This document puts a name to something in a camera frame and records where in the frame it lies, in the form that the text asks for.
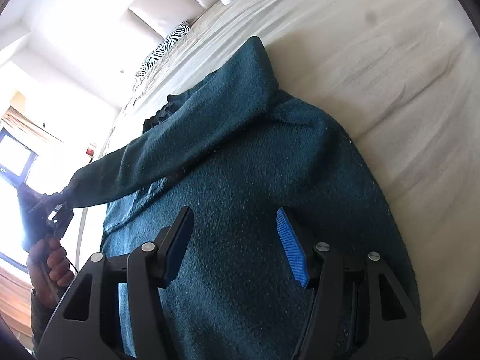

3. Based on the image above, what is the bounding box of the zebra print pillow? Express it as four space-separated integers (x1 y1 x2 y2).
133 21 191 91

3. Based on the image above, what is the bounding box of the dark teal knit sweater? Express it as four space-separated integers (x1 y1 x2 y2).
65 37 420 359

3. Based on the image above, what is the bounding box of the window with dark frame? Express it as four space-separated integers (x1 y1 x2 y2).
0 127 38 189

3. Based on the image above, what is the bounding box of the white bed sheet mattress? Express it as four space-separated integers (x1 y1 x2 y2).
74 0 480 353

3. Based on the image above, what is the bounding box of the person's left hand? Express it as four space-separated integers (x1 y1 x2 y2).
27 237 74 310

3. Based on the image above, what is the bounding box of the cream padded headboard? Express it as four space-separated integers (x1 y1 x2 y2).
128 0 220 38

